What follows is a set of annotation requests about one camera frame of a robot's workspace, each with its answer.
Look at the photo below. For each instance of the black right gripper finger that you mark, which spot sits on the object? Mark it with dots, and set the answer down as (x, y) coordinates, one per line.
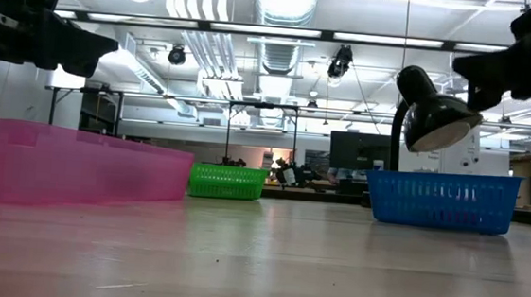
(490, 73)

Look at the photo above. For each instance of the black ceiling spotlight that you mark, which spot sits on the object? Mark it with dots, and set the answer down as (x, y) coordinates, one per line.
(176, 56)
(340, 62)

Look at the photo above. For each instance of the white cabinet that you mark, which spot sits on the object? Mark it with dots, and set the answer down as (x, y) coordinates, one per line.
(478, 160)

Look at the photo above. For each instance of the black monitor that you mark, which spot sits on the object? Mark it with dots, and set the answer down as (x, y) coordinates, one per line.
(358, 151)

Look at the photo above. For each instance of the black desk lamp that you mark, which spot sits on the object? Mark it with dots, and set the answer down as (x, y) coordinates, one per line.
(432, 114)

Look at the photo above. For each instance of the dark background rack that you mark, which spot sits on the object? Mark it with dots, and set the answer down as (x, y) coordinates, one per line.
(102, 116)

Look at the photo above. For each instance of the black far-table robot arm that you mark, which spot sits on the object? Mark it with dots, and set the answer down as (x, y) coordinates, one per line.
(299, 175)

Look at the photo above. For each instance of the green plastic mesh basket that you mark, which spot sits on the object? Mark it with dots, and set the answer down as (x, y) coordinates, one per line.
(227, 181)

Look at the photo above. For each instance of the pink translucent plastic bin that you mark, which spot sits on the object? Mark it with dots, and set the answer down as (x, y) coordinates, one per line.
(55, 165)

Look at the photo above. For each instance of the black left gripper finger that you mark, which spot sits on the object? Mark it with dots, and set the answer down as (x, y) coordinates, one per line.
(83, 51)

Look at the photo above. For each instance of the blue plastic mesh basket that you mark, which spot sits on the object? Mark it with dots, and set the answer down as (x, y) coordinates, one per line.
(437, 200)

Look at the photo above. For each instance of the silver ceiling air duct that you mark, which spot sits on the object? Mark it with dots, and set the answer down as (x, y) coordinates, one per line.
(284, 3)

